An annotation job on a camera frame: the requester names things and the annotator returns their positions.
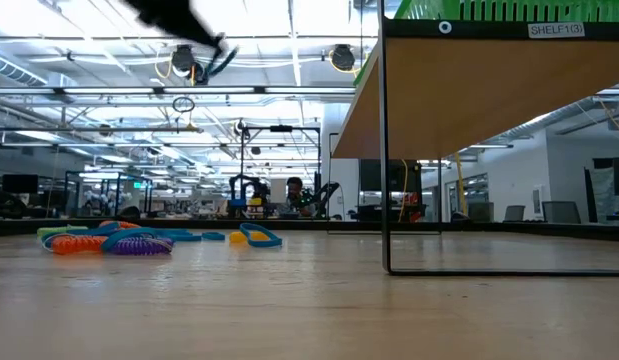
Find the yellow-orange coil band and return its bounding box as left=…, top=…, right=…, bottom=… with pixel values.
left=228, top=230, right=270, bottom=245

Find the green rubber band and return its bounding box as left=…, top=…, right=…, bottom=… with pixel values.
left=37, top=225, right=90, bottom=239

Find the grey office chair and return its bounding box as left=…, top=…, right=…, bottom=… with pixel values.
left=467, top=201, right=495, bottom=223
left=503, top=204, right=527, bottom=223
left=541, top=200, right=583, bottom=225

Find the purple coil band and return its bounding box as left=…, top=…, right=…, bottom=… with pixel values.
left=111, top=236, right=174, bottom=256

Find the green plastic basket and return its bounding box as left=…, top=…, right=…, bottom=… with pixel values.
left=392, top=0, right=619, bottom=24

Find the black large monitor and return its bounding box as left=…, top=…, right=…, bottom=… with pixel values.
left=359, top=158, right=423, bottom=207

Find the yellow pole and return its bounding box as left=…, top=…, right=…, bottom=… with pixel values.
left=452, top=152, right=469, bottom=217

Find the white shelf label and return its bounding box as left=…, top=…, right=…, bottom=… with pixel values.
left=527, top=21, right=587, bottom=40

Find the grey curtain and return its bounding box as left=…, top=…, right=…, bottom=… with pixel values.
left=585, top=167, right=618, bottom=224

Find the black ceiling cord reel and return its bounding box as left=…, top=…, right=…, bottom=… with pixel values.
left=330, top=43, right=358, bottom=72
left=170, top=43, right=198, bottom=74
left=191, top=59, right=210, bottom=86

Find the black gantry frame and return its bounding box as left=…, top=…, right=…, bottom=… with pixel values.
left=240, top=124, right=323, bottom=219

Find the black aluminium table frame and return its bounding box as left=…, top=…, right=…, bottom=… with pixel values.
left=0, top=216, right=619, bottom=238

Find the yellow hanging cable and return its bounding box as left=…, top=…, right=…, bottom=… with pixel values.
left=397, top=158, right=409, bottom=224

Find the wooden shelf black frame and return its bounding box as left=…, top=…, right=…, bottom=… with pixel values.
left=331, top=0, right=619, bottom=277

